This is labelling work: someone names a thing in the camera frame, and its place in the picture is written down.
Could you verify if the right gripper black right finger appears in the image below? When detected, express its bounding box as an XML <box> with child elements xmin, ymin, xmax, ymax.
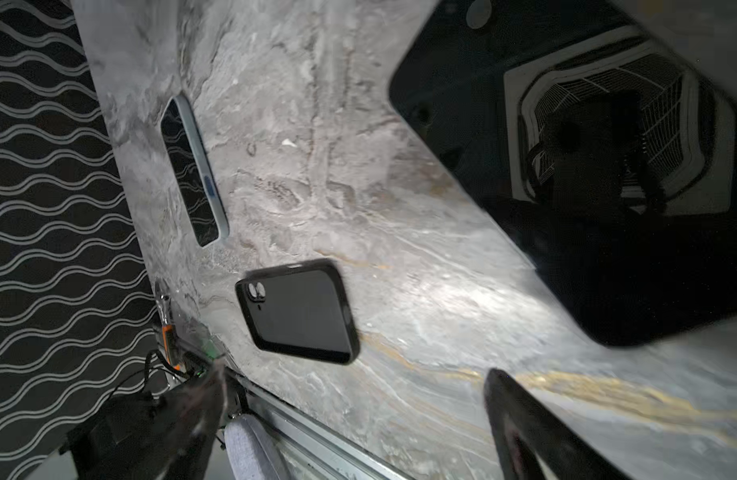
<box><xmin>484</xmin><ymin>369</ymin><xmax>628</xmax><ymax>479</ymax></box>

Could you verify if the aluminium front rail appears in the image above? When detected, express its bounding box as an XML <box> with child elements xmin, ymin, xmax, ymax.
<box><xmin>220</xmin><ymin>364</ymin><xmax>411</xmax><ymax>479</ymax></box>

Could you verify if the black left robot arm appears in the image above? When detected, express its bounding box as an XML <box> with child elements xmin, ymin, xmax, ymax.
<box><xmin>60</xmin><ymin>392</ymin><xmax>166</xmax><ymax>479</ymax></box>

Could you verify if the orange handled tool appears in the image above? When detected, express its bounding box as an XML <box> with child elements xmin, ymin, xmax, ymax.
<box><xmin>154</xmin><ymin>280</ymin><xmax>184</xmax><ymax>372</ymax></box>

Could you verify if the grey cloth front rail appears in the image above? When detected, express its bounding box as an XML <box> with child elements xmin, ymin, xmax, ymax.
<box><xmin>224</xmin><ymin>414</ymin><xmax>292</xmax><ymax>480</ymax></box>

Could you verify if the blue phone black screen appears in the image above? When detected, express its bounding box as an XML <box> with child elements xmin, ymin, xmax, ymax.
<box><xmin>160</xmin><ymin>93</ymin><xmax>230</xmax><ymax>248</ymax></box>

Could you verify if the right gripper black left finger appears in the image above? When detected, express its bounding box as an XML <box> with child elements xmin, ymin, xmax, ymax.
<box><xmin>154</xmin><ymin>365</ymin><xmax>228</xmax><ymax>479</ymax></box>

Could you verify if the black phone case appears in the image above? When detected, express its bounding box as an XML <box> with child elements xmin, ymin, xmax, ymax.
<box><xmin>234</xmin><ymin>259</ymin><xmax>360</xmax><ymax>365</ymax></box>

